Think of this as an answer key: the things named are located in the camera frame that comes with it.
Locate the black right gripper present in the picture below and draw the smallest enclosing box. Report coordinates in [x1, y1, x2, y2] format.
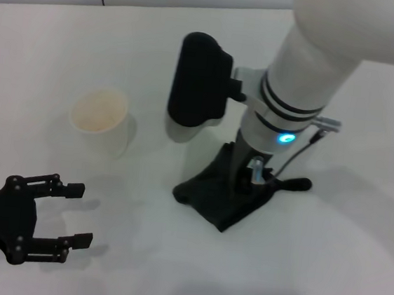
[226, 129, 278, 195]

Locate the dark rag with loop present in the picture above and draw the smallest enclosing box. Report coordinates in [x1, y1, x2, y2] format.
[168, 137, 315, 242]

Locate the white paper cup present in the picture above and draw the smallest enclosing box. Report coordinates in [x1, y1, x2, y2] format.
[66, 85, 142, 162]

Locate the silver gripper cable plug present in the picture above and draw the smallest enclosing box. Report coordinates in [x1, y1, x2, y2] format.
[245, 154, 268, 186]

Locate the thin black right gripper cable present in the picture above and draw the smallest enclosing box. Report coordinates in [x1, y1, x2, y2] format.
[266, 124, 323, 185]

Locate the silver arm cable plug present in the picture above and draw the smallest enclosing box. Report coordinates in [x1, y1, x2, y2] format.
[312, 115, 343, 134]

